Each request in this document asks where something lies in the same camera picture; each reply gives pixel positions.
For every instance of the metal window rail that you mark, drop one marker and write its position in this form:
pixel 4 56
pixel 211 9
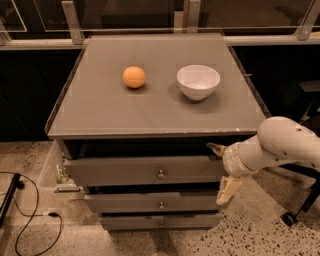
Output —
pixel 75 24

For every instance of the white bowl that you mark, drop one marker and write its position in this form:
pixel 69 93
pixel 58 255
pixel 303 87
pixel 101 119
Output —
pixel 198 82

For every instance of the grey drawer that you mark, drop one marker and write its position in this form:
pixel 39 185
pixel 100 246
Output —
pixel 153 202
pixel 181 221
pixel 144 171

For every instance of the grey bottom drawer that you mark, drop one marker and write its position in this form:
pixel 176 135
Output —
pixel 181 221

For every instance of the grey drawer cabinet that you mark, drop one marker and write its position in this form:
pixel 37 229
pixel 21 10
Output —
pixel 99 116

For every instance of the clear plastic bin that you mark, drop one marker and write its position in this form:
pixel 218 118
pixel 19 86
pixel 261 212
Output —
pixel 53 176

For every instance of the orange ball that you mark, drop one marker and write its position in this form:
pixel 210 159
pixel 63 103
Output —
pixel 134 77

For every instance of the black floor stand leg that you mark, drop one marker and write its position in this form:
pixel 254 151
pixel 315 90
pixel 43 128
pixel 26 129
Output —
pixel 8 196

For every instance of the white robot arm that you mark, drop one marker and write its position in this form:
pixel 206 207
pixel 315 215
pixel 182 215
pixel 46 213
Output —
pixel 279 140

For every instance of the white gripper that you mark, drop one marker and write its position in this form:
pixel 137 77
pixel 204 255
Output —
pixel 231 161

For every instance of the grey top drawer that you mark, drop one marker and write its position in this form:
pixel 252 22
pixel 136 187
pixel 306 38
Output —
pixel 144 171

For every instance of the grey middle drawer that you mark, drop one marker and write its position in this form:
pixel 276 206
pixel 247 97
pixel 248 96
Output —
pixel 153 202

